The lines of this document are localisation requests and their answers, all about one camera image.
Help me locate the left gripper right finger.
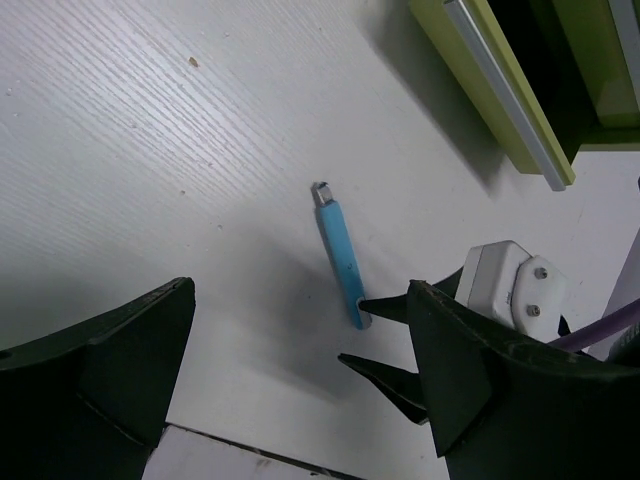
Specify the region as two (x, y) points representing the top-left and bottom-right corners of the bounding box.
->
(407, 281), (639, 479)

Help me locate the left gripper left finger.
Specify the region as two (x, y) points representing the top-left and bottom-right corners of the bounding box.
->
(1, 277), (195, 479)

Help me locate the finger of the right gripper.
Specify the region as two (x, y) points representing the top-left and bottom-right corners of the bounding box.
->
(338, 353), (429, 425)
(358, 268), (463, 324)

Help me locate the blue highlighter pen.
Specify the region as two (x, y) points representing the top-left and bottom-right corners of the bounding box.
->
(311, 182), (371, 330)

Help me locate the green metal drawer chest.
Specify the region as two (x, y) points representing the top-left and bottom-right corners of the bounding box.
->
(410, 1), (639, 191)

